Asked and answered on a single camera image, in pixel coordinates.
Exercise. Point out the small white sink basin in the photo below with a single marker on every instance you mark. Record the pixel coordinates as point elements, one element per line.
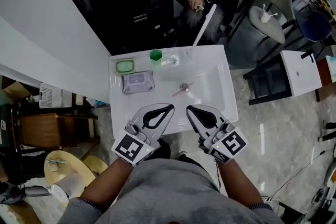
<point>302,81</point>

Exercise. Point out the white jug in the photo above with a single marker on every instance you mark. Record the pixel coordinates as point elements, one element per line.
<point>69,186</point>

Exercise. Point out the round wooden stool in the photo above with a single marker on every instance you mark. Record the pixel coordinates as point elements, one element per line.
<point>97,165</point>

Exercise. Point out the person's right shoe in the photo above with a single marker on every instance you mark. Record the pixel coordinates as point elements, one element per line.
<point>182,156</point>

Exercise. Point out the white perforated basket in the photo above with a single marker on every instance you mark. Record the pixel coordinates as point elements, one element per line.
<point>50,95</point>

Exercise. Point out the green soap bar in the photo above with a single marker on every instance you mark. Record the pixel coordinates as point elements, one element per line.
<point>124,66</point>

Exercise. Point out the pale green soap dish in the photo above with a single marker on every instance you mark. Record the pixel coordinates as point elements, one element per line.
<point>116,68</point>

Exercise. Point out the gray cushioned chair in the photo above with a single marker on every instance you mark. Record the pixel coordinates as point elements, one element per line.
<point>265,26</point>

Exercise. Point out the green cup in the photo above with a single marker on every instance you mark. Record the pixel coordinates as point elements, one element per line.
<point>156,55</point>

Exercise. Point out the person's gray shirt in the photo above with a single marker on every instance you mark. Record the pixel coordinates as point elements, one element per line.
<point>170,191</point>

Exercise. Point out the metal sink drain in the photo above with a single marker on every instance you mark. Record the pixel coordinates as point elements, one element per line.
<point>183,85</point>

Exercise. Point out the white gooseneck faucet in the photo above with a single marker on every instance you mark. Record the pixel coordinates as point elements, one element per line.
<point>204,26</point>

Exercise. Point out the black plastic drawer cabinet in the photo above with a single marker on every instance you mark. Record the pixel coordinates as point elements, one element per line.
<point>126,8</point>

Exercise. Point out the white sink with drainboard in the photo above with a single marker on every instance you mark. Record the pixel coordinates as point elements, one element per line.
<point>126,112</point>

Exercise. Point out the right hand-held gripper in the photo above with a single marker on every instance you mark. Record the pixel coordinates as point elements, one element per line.
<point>228,144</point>

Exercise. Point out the black faucet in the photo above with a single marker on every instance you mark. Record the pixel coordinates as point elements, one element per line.
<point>307,55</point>

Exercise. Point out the black metal sink stand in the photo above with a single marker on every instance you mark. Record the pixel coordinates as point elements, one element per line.
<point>267,99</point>

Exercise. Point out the purple wet wipes pack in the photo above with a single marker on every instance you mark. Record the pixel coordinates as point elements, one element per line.
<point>137,82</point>

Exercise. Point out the round wooden table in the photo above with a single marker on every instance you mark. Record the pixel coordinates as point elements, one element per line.
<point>68,162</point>

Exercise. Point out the person's right forearm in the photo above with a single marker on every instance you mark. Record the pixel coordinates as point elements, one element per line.
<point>239,183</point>

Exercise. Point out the white power strip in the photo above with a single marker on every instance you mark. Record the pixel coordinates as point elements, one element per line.
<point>267,200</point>

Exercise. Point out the brown wooden cabinet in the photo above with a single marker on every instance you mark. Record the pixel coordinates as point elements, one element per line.
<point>324,86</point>

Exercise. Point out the person's left forearm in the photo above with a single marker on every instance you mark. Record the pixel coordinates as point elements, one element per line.
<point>107,183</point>

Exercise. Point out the blue chair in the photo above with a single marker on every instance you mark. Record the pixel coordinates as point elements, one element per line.
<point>315,26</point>

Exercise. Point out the thin teal stick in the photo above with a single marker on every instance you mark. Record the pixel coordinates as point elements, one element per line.
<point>55,161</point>

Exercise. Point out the small white gadget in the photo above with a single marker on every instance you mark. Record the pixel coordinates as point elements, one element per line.
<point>265,17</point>

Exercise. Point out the teal packet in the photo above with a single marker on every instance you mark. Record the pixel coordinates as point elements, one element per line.
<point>99,102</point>

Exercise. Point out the brown wooden chair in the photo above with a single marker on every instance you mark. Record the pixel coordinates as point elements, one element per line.
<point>42,129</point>

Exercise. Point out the pink toothbrush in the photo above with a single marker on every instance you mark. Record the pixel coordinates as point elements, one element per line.
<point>176,93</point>

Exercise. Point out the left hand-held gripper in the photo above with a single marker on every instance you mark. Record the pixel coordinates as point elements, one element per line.
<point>131,149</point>

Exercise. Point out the small clear packet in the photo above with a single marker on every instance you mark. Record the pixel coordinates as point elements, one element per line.
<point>170,61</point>

